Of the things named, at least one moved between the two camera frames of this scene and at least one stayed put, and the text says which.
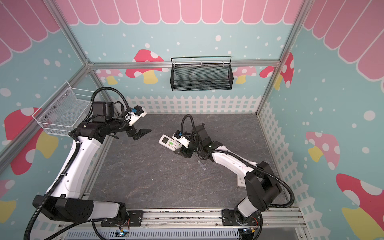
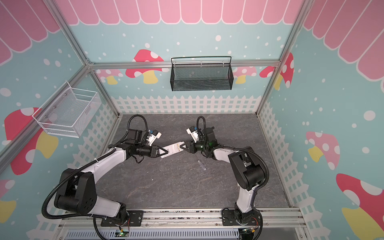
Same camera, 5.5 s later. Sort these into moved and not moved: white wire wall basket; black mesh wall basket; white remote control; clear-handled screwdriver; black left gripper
Moved: black left gripper; white remote control
Not moved: black mesh wall basket; white wire wall basket; clear-handled screwdriver
